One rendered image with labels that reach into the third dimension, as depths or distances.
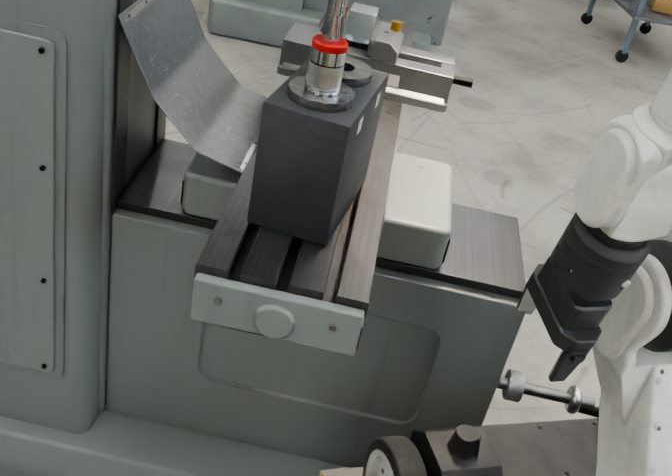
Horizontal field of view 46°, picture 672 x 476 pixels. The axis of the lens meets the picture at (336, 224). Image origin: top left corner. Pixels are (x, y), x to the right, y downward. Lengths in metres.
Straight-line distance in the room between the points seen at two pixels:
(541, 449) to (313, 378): 0.49
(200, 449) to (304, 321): 0.81
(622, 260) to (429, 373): 0.79
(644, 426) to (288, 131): 0.61
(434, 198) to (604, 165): 0.73
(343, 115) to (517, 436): 0.67
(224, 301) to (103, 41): 0.53
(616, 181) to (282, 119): 0.44
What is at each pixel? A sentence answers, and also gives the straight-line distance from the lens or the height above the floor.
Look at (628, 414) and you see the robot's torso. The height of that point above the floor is 0.84.
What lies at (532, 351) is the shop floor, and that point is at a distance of 2.62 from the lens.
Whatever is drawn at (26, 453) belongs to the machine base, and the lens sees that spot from 1.85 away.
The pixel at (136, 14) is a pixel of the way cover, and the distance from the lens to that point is 1.42.
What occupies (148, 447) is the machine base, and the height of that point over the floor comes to 0.20.
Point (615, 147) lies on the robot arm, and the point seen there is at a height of 1.26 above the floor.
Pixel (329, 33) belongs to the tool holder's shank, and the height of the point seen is 1.22.
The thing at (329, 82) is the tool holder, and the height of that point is 1.16.
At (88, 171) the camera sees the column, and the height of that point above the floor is 0.82.
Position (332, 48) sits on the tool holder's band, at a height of 1.21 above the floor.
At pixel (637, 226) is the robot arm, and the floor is 1.18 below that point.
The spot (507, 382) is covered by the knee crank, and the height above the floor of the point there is 0.53.
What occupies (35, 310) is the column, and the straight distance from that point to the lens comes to 1.65.
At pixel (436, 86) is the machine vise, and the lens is 1.61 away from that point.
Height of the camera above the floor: 1.55
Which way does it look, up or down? 32 degrees down
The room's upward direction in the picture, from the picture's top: 12 degrees clockwise
